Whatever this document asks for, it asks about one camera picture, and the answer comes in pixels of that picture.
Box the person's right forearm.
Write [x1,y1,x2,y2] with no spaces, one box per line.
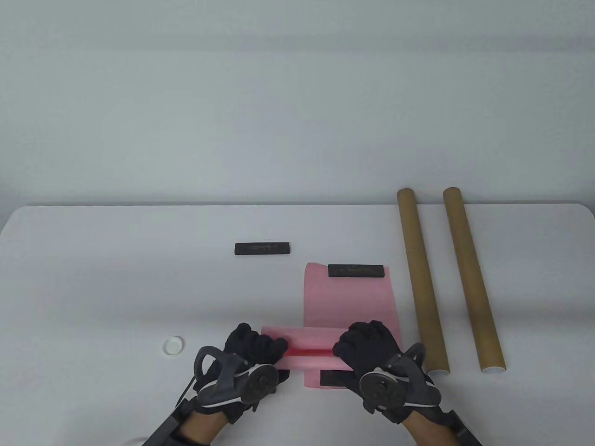
[403,411,462,446]

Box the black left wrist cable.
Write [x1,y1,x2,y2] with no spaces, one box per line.
[176,374,198,406]

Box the black rectangular paperweight bar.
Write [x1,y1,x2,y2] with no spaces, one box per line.
[328,264,386,279]
[234,242,291,256]
[320,370,357,388]

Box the grey hand controller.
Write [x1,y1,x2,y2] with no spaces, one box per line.
[193,346,280,412]
[358,342,443,414]

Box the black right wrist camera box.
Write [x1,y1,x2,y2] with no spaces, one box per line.
[441,411,485,446]

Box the grey right hand controller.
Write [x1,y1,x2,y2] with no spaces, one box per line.
[358,342,443,414]

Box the person's left forearm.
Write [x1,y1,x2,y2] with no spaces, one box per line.
[178,413,225,446]

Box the person's left hand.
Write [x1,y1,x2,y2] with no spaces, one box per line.
[195,322,291,425]

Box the pink paper sheet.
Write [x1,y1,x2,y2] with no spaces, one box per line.
[260,325,350,373]
[303,262,403,389]

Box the brown cardboard mailing tube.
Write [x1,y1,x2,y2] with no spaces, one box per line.
[397,187,451,376]
[442,187,507,374]

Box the grey left hand controller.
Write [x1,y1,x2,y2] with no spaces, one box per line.
[193,346,280,412]

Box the person's right hand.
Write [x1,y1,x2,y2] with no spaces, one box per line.
[332,320,440,425]

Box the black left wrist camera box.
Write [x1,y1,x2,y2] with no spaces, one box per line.
[143,401,187,446]

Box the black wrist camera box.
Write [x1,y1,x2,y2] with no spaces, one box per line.
[441,411,485,446]
[143,401,187,446]

